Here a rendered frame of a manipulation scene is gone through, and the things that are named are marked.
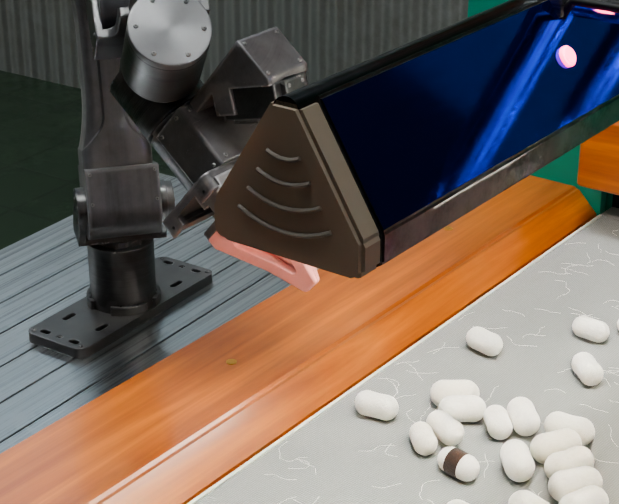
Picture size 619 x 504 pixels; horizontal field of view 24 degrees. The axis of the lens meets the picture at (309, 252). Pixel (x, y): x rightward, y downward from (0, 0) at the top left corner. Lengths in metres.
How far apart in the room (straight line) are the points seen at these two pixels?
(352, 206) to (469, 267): 0.69
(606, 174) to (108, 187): 0.45
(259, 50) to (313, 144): 0.39
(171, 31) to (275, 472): 0.31
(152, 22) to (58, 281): 0.54
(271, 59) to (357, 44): 2.63
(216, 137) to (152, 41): 0.09
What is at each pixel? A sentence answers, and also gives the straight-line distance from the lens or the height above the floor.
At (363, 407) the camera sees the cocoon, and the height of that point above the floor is 0.75.
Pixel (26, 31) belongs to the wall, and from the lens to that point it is 4.31.
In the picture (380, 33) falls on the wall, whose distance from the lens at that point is 3.56.
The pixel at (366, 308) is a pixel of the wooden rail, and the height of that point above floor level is 0.77.
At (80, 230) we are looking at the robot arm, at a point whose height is 0.77.
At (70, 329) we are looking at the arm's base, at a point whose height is 0.68.
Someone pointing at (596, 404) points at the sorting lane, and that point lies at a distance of 1.12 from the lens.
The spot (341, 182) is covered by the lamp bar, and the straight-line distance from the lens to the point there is 0.59.
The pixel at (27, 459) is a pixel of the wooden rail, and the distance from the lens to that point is 1.01.
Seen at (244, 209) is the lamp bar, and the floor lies 1.06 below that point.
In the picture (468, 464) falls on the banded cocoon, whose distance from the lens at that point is 1.01.
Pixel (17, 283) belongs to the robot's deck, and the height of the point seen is 0.67.
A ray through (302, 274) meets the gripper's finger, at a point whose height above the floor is 0.86.
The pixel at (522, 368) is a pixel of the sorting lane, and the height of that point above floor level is 0.74.
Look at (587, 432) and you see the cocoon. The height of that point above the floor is 0.75.
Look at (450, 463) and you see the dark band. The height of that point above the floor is 0.75.
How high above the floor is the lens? 1.30
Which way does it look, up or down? 25 degrees down
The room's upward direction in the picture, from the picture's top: straight up
